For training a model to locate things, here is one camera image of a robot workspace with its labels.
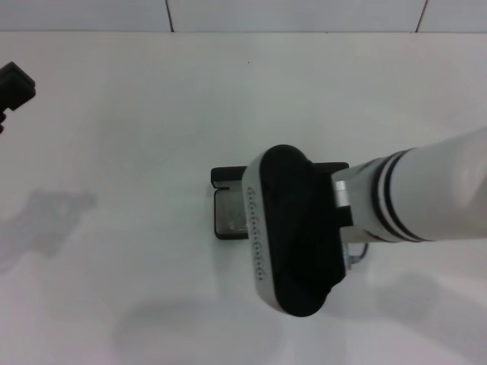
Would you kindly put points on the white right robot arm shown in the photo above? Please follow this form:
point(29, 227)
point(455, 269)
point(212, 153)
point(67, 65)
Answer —
point(426, 182)

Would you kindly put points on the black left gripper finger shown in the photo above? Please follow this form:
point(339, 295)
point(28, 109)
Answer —
point(17, 87)

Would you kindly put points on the clear plastic glasses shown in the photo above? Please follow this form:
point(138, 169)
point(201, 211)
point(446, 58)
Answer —
point(237, 224)

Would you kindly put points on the black glasses case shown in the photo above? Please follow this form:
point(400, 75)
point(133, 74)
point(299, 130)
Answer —
point(224, 176)

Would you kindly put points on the clear right plug connector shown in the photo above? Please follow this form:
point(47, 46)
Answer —
point(351, 258)

